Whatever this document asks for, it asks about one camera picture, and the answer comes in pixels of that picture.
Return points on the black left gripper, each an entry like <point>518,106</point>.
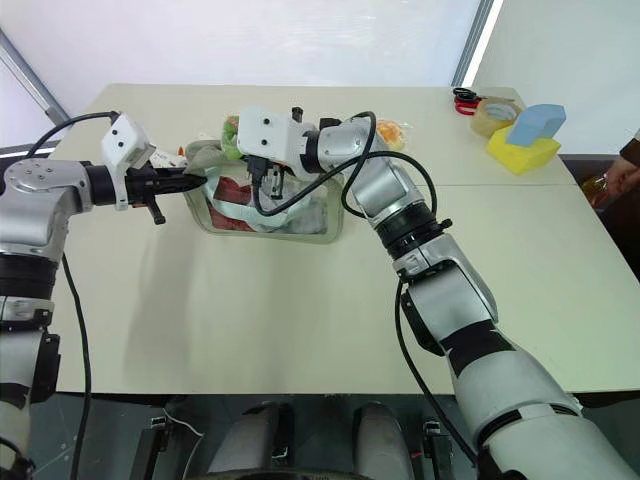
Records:
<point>142,187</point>

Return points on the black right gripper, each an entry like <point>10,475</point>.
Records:
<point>260,167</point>

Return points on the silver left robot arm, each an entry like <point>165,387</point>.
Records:
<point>35,210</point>

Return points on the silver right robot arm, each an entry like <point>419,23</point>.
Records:
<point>450,300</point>

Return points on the bystander bare hand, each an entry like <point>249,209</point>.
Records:
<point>625,177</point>

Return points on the white orange small packet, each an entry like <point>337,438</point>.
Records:
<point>167,159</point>

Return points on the red cloth item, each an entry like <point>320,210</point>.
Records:
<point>232,192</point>

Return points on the grey cloth item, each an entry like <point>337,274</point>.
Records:
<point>307,217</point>

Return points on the orange snack packet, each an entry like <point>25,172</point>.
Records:
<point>390,134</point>

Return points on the brown packing tape roll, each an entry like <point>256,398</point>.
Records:
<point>492,120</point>

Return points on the yellow sponge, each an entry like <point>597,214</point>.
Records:
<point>525,157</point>

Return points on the grey rounded robot leg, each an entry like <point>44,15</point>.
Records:
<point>250,440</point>
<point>382,440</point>

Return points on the blue foam block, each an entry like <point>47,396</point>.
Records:
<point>537,125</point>

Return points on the orange liquid bottle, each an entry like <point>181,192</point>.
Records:
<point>595,189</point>

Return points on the bystander dark sleeve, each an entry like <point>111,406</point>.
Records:
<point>631,145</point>

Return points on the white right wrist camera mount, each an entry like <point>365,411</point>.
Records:
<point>270,135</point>

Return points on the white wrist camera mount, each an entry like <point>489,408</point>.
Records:
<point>270,135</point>
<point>125,142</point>

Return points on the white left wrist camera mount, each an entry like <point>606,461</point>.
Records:
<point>125,142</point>

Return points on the grey metal frame pole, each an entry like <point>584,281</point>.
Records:
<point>30,75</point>
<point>475,42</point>

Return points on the black metal bracket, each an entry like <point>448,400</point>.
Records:
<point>152,445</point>
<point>436,445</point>

